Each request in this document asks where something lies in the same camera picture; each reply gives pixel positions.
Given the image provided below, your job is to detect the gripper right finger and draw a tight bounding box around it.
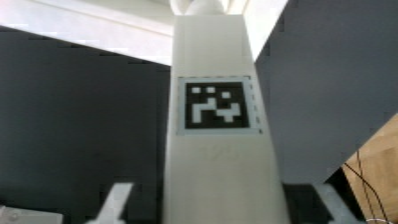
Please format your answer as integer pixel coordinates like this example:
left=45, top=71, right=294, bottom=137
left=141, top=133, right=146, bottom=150
left=283, top=181, right=370, bottom=224

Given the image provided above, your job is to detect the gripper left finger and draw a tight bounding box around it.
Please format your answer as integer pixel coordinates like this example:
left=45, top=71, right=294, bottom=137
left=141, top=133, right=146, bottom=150
left=86, top=181, right=162, bottom=224

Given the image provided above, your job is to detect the white desk leg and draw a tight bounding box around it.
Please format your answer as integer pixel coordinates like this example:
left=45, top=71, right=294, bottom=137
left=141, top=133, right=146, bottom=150
left=161, top=0, right=294, bottom=224

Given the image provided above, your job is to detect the white desk top tray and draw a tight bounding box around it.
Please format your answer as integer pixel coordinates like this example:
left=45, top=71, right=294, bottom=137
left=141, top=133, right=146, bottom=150
left=0, top=0, right=292, bottom=66

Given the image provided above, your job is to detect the wooden floor board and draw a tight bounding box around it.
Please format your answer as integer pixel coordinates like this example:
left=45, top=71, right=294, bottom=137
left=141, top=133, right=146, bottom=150
left=342, top=113, right=398, bottom=224

